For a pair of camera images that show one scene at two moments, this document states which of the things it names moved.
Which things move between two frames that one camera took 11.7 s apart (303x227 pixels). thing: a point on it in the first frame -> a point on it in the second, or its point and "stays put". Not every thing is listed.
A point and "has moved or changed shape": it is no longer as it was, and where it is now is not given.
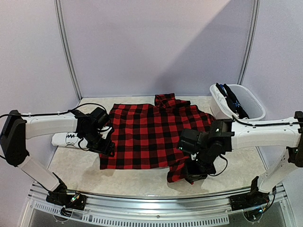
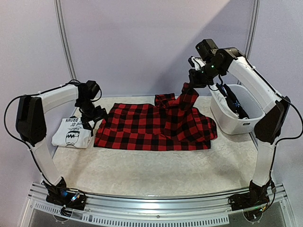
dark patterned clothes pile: (238, 109) stays put
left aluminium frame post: (58, 8) stays put
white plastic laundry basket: (221, 109) stays put
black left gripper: (106, 149) -> (102, 113)
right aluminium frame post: (253, 39) stays put
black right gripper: (195, 173) -> (195, 81)
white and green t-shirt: (69, 139) stays put
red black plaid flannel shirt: (147, 136) has moved or changed shape
